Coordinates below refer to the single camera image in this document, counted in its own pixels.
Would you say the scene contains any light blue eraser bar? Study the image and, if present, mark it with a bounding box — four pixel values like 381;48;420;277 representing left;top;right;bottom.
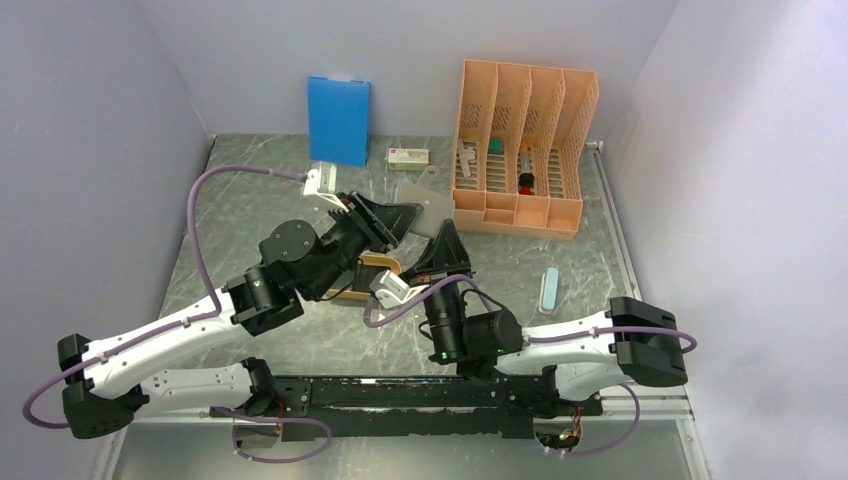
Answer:
537;267;560;315

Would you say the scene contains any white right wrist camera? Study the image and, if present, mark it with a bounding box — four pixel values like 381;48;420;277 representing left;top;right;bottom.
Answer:
369;270;428;310

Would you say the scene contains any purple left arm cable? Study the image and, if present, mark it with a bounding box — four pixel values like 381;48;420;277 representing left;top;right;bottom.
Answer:
22;165;333;464

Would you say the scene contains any peach desk file organizer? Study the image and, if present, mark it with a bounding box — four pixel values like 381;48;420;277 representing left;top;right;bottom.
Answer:
451;59;600;240

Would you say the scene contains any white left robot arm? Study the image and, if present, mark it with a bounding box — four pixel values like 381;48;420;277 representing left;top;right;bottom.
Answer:
57;192;428;439

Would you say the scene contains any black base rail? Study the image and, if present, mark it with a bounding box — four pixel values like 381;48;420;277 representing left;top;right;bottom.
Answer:
234;371;603;441

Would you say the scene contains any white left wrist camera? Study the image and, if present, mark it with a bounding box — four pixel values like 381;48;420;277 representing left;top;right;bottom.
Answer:
302;161;348;212

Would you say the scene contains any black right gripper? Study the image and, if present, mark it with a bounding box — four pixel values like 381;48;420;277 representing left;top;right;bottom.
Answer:
399;218;476;362

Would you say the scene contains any green eraser block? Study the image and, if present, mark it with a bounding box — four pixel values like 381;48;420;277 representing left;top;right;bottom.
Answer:
488;138;505;155

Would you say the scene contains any orange oval plastic tray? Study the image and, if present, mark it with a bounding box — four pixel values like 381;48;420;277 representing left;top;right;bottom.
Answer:
324;254;401;301

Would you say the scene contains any black red stamp knob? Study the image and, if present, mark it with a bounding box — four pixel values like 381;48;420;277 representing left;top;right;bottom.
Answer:
518;172;535;195

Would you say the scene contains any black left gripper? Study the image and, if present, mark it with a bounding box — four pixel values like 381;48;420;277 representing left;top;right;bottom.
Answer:
307;189;424;299

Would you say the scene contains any small green white carton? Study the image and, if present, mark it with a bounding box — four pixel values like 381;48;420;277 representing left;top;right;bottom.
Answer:
386;148;430;171

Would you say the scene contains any aluminium frame rail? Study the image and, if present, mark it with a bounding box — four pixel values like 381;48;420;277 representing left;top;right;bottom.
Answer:
93;374;709;479

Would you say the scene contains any orange grey utility knife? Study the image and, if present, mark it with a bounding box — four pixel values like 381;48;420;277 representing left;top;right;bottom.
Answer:
519;141;532;175

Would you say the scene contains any grey metal bracket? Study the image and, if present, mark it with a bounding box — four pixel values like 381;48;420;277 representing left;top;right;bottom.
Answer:
457;138;476;178

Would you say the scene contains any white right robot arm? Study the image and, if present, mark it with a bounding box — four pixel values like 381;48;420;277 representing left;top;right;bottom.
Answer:
400;220;697;414

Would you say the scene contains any blue upright box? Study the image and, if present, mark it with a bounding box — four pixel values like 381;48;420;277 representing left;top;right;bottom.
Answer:
307;77;371;167

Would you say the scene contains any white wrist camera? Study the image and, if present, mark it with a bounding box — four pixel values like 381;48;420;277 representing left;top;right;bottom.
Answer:
369;270;428;310
302;161;348;212

